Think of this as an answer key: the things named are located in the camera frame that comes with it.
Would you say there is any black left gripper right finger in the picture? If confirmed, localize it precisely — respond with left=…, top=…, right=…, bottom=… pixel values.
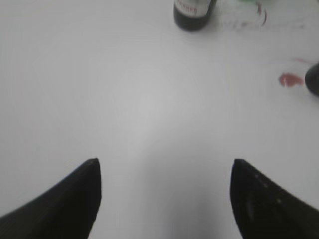
left=230, top=159, right=319, bottom=239

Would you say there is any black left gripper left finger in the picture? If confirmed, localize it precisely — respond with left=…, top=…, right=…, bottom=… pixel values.
left=0, top=158, right=102, bottom=239

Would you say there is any transparent plastic cup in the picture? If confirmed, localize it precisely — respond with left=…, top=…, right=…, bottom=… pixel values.
left=305, top=63, right=319, bottom=97

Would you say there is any dark red wine bottle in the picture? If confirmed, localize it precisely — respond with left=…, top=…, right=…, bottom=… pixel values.
left=173, top=0, right=217, bottom=31

